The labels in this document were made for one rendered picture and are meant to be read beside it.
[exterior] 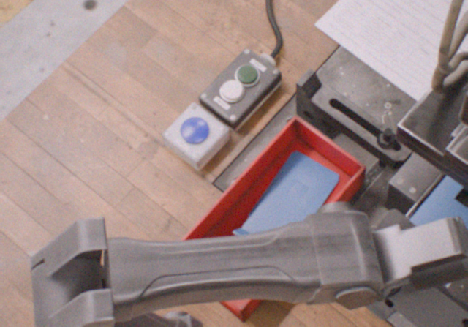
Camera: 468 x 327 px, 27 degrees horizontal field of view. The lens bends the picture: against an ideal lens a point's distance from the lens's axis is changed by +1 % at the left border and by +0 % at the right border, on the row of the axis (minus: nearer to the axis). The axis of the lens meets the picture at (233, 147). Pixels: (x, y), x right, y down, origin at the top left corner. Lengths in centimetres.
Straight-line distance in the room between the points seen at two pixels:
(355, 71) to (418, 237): 53
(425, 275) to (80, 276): 31
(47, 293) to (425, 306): 37
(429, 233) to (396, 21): 60
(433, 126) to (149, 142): 44
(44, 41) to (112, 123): 120
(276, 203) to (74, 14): 139
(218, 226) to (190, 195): 6
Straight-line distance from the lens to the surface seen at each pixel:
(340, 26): 142
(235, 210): 129
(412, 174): 123
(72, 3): 260
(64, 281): 86
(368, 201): 130
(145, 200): 132
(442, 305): 97
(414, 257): 89
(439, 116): 109
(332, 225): 86
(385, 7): 145
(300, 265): 83
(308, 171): 131
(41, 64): 252
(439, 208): 121
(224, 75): 135
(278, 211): 128
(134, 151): 135
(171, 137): 132
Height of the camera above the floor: 211
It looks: 65 degrees down
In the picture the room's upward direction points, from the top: 8 degrees counter-clockwise
